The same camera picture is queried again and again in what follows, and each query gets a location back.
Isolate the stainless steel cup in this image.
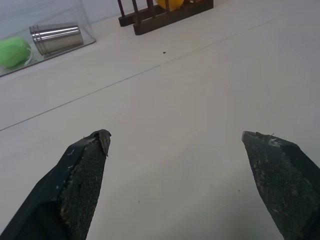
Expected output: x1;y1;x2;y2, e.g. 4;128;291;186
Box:
29;22;84;56

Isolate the dark wooden rack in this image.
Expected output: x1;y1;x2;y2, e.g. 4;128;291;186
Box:
116;0;215;36

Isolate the green bath sponge ball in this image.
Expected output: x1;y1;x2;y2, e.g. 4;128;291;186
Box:
0;36;33;69

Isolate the clear plastic box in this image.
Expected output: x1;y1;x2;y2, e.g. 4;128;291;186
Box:
0;0;97;78

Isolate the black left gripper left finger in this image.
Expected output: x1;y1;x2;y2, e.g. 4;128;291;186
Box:
0;129;112;240

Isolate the yellow round object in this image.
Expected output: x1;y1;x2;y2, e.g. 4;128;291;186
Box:
156;0;185;9

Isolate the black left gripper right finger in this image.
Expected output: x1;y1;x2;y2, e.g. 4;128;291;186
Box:
241;130;320;240

